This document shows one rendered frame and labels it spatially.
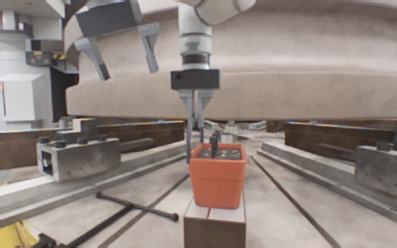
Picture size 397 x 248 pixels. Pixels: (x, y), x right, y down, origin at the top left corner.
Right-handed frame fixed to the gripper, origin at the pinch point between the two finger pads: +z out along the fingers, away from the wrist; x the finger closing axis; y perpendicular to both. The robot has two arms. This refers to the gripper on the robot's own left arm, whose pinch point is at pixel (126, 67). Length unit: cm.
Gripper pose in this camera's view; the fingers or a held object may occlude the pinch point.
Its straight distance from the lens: 51.4
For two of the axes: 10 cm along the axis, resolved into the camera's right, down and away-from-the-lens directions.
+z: 1.8, 8.7, 4.6
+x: -9.8, 1.0, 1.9
